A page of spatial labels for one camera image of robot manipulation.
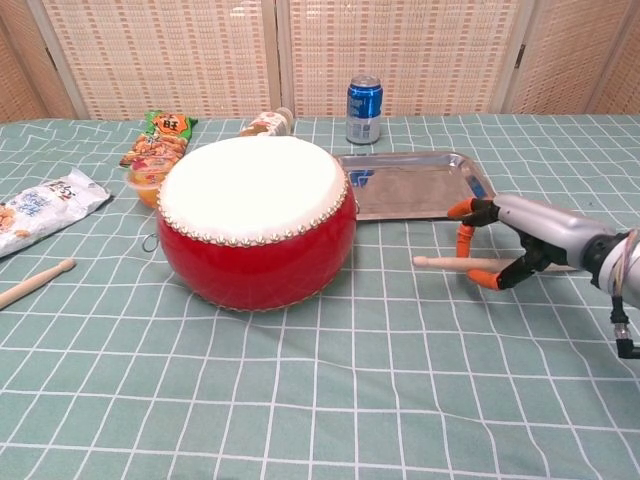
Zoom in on green checked tablecloth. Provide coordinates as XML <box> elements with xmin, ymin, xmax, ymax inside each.
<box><xmin>0</xmin><ymin>113</ymin><xmax>640</xmax><ymax>480</ymax></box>

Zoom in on rectangular stainless steel tray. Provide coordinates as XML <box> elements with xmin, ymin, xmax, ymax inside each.
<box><xmin>332</xmin><ymin>151</ymin><xmax>499</xmax><ymax>223</ymax></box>

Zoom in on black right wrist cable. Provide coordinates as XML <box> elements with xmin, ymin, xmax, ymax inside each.
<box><xmin>608</xmin><ymin>292</ymin><xmax>640</xmax><ymax>360</ymax></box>

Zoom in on white snack bag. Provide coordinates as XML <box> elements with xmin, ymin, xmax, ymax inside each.
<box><xmin>0</xmin><ymin>167</ymin><xmax>112</xmax><ymax>260</ymax></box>

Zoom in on red drum white head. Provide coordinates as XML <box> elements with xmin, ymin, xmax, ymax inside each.
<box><xmin>142</xmin><ymin>138</ymin><xmax>359</xmax><ymax>314</ymax></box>

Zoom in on blue soda can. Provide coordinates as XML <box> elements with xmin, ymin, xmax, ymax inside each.
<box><xmin>345</xmin><ymin>75</ymin><xmax>384</xmax><ymax>146</ymax></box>

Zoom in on wooden drumstick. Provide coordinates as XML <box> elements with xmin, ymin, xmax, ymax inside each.
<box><xmin>412</xmin><ymin>255</ymin><xmax>581</xmax><ymax>275</ymax></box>
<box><xmin>0</xmin><ymin>258</ymin><xmax>77</xmax><ymax>311</ymax></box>

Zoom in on woven bamboo screen panel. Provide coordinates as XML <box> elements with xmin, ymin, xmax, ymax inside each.
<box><xmin>584</xmin><ymin>0</ymin><xmax>640</xmax><ymax>116</ymax></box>
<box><xmin>499</xmin><ymin>0</ymin><xmax>617</xmax><ymax>117</ymax></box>
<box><xmin>0</xmin><ymin>0</ymin><xmax>87</xmax><ymax>124</ymax></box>
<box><xmin>274</xmin><ymin>0</ymin><xmax>537</xmax><ymax>120</ymax></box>
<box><xmin>29</xmin><ymin>0</ymin><xmax>287</xmax><ymax>122</ymax></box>

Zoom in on orange jelly cup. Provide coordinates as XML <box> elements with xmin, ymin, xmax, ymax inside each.
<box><xmin>123</xmin><ymin>155</ymin><xmax>174</xmax><ymax>210</ymax></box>

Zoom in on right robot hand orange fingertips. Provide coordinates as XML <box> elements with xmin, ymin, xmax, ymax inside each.
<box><xmin>446</xmin><ymin>193</ymin><xmax>621</xmax><ymax>292</ymax></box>

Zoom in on green snack bag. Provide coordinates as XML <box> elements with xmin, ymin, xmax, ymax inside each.
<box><xmin>119</xmin><ymin>110</ymin><xmax>200</xmax><ymax>169</ymax></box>

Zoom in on tea bottle yellow liquid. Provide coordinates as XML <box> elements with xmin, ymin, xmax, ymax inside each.
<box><xmin>238</xmin><ymin>107</ymin><xmax>294</xmax><ymax>139</ymax></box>

